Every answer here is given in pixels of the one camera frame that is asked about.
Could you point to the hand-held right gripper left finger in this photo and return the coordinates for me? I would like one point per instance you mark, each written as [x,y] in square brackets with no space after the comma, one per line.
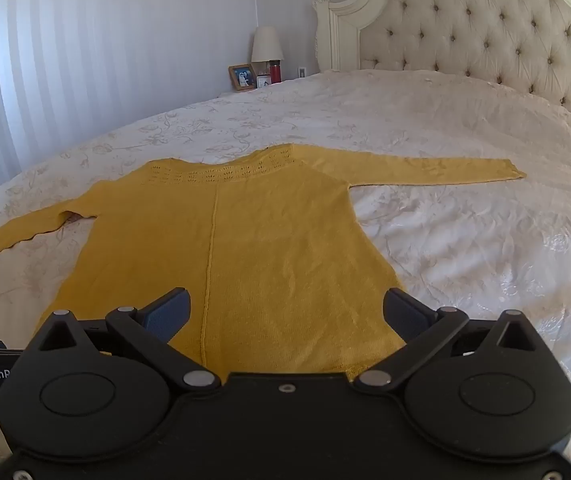
[170,312]

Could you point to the red bottle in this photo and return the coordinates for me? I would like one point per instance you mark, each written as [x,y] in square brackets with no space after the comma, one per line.
[275,72]

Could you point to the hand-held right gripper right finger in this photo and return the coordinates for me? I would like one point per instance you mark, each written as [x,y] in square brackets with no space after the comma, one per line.
[405,312]

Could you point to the white shade table lamp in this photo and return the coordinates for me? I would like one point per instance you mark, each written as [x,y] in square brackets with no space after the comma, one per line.
[267,45]

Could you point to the cream tufted headboard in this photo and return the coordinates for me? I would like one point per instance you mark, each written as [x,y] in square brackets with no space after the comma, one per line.
[465,25]

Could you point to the white vertical blinds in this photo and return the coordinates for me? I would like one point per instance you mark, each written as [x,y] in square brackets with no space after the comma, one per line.
[65,60]

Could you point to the wooden photo frame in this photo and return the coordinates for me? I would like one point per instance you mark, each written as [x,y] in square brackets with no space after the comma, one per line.
[242,77]

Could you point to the yellow knit sweater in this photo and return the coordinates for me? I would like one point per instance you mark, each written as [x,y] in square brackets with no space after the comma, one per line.
[265,260]

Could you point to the small white clock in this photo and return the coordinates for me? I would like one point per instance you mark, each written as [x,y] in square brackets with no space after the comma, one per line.
[263,81]

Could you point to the cream floral bedspread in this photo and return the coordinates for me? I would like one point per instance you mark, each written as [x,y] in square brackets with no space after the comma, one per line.
[465,235]

